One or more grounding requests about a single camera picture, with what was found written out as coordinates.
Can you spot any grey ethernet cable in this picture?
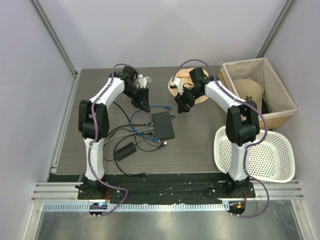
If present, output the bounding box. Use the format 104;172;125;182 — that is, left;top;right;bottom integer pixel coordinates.
103;128;157;148

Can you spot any beige baseball cap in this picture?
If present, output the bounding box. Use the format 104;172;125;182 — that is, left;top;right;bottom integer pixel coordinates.
233;78;265;109

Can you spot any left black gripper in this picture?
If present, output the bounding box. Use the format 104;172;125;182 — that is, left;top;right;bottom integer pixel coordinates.
122;85;152;114

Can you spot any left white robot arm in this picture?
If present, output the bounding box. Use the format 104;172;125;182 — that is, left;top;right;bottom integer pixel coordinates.
78;63;151;200

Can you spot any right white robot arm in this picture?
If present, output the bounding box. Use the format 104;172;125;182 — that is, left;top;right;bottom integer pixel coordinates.
169;67;260;198

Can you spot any black power adapter brick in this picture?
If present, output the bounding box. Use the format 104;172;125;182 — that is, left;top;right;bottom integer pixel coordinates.
114;142;137;161

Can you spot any blue ethernet cable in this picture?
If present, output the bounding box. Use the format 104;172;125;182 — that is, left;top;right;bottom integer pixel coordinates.
130;104;174;144

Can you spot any peach bucket hat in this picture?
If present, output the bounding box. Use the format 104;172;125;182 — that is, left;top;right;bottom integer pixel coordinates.
167;67;208;105

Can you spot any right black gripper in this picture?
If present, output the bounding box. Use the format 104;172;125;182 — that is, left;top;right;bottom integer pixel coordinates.
174;86;203;114

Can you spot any black network switch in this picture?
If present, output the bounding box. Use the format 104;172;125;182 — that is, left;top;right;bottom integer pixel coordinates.
151;111;175;141

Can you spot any wicker basket with liner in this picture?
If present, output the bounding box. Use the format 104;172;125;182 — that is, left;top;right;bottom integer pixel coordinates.
218;57;298;130

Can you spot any black ethernet cable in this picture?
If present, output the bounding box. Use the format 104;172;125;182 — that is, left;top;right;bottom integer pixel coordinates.
104;101;155;143

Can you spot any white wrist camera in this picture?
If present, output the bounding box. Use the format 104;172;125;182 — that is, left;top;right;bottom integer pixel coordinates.
136;74;152;89
169;78;184;95

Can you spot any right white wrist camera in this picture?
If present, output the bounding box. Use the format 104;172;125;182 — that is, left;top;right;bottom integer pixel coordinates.
169;78;184;95

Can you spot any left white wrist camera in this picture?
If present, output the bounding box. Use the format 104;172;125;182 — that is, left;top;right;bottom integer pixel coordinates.
136;74;152;89

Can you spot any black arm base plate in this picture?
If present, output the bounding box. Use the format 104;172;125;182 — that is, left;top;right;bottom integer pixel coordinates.
77;172;256;205

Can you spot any black adapter power cord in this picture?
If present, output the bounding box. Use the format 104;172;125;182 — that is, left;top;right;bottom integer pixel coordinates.
102;138;169;177

